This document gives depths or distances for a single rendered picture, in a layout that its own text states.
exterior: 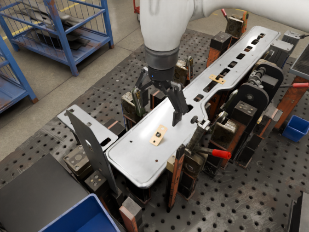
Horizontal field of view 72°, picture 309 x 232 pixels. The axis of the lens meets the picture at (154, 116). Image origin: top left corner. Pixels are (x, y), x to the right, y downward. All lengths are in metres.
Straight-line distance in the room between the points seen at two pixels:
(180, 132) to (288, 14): 0.54
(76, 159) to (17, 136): 1.74
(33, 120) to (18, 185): 1.74
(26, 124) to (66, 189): 1.82
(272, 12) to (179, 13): 0.19
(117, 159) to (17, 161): 0.67
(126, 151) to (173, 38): 0.47
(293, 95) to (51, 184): 1.14
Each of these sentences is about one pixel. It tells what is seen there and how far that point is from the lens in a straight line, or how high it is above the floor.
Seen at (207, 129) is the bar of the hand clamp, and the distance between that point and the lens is 0.63.
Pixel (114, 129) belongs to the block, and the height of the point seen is 0.98.
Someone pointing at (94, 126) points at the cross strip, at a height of 1.00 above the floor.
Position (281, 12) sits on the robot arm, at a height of 1.51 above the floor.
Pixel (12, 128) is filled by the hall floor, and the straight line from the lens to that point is 2.57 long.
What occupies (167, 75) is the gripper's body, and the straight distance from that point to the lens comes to 0.58.
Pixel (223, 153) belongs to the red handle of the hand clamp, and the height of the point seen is 1.14.
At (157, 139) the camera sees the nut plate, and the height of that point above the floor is 1.01.
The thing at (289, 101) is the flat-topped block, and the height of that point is 0.92.
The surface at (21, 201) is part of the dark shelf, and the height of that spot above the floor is 1.03.
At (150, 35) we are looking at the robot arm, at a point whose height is 1.45.
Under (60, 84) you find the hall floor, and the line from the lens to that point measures 2.85.
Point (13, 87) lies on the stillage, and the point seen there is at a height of 0.16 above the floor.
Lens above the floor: 1.69
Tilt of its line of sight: 49 degrees down
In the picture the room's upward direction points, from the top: straight up
